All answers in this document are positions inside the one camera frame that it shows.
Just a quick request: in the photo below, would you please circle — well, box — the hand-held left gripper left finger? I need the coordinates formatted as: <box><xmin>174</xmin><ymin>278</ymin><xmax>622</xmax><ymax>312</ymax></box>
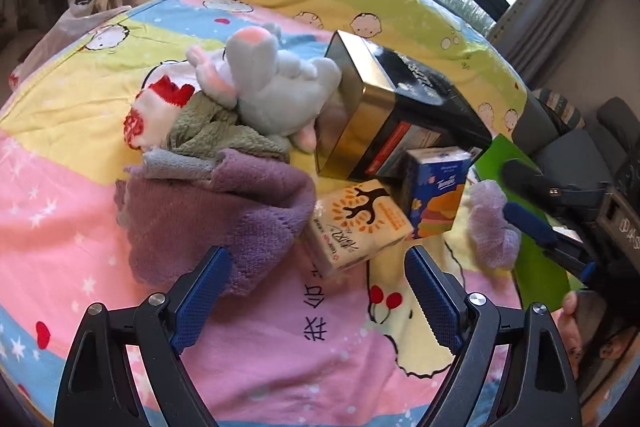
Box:
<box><xmin>54</xmin><ymin>246</ymin><xmax>233</xmax><ymax>427</ymax></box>

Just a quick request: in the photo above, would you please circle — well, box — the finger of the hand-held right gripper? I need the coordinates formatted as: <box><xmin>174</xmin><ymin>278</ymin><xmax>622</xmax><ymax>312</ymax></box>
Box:
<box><xmin>502</xmin><ymin>159</ymin><xmax>608</xmax><ymax>208</ymax></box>
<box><xmin>504</xmin><ymin>202</ymin><xmax>598</xmax><ymax>280</ymax></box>

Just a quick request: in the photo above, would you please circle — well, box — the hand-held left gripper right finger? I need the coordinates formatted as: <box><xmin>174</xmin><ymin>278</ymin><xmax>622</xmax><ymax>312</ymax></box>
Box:
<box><xmin>404</xmin><ymin>246</ymin><xmax>583</xmax><ymax>427</ymax></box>

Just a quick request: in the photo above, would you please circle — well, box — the purple mesh scrunchie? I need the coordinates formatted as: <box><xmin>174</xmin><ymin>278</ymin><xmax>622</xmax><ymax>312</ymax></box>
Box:
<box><xmin>467</xmin><ymin>181</ymin><xmax>522</xmax><ymax>270</ymax></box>

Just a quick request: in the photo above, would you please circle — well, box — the green towel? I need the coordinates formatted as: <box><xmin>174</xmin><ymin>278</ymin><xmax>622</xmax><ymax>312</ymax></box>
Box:
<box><xmin>166</xmin><ymin>94</ymin><xmax>292</xmax><ymax>160</ymax></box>

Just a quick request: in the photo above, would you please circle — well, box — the grey plush toy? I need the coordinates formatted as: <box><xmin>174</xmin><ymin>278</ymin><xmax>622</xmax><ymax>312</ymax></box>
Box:
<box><xmin>186</xmin><ymin>22</ymin><xmax>343</xmax><ymax>152</ymax></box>

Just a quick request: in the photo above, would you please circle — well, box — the person's right hand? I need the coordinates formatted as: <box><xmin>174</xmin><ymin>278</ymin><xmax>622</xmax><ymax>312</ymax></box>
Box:
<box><xmin>560</xmin><ymin>291</ymin><xmax>640</xmax><ymax>408</ymax></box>

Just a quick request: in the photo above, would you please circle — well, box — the green folder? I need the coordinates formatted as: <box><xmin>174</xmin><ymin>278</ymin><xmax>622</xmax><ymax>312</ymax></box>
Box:
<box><xmin>467</xmin><ymin>133</ymin><xmax>583</xmax><ymax>310</ymax></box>

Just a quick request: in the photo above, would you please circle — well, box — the grey sofa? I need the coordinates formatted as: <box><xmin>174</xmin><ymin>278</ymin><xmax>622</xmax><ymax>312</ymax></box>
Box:
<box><xmin>515</xmin><ymin>87</ymin><xmax>640</xmax><ymax>188</ymax></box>

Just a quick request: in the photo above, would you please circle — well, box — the purple towel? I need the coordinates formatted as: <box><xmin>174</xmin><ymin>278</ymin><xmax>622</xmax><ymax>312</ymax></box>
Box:
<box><xmin>115</xmin><ymin>149</ymin><xmax>317</xmax><ymax>298</ymax></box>

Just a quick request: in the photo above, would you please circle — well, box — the striped cushion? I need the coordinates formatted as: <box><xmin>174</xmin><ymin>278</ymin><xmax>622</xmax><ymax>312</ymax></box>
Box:
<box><xmin>535</xmin><ymin>88</ymin><xmax>586</xmax><ymax>130</ymax></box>

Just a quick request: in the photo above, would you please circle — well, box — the blue tissue packet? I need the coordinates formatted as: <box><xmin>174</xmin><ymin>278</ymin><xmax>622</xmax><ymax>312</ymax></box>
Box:
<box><xmin>400</xmin><ymin>146</ymin><xmax>473</xmax><ymax>239</ymax></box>

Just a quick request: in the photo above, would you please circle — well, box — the orange tissue packet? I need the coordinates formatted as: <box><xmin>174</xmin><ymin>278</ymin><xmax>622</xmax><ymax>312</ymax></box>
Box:
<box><xmin>305</xmin><ymin>179</ymin><xmax>415</xmax><ymax>279</ymax></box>

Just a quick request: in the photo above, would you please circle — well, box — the grey cloth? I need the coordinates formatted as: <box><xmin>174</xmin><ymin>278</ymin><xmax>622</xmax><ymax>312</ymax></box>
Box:
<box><xmin>142</xmin><ymin>147</ymin><xmax>226</xmax><ymax>180</ymax></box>

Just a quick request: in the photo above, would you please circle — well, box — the gold and black tin box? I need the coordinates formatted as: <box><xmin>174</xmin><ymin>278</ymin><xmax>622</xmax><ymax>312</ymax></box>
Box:
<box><xmin>315</xmin><ymin>29</ymin><xmax>493</xmax><ymax>182</ymax></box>

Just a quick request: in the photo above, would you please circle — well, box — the cartoon printed bedsheet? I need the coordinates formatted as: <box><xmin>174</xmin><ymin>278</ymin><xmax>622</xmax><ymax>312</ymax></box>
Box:
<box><xmin>0</xmin><ymin>0</ymin><xmax>551</xmax><ymax>427</ymax></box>

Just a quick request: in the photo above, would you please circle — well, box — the grey curtain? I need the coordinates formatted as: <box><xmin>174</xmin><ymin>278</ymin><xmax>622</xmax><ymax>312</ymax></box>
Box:
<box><xmin>487</xmin><ymin>0</ymin><xmax>640</xmax><ymax>88</ymax></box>

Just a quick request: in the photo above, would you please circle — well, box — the white sock with red pattern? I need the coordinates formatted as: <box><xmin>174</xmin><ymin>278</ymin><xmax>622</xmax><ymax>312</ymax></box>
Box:
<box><xmin>123</xmin><ymin>62</ymin><xmax>201</xmax><ymax>152</ymax></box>

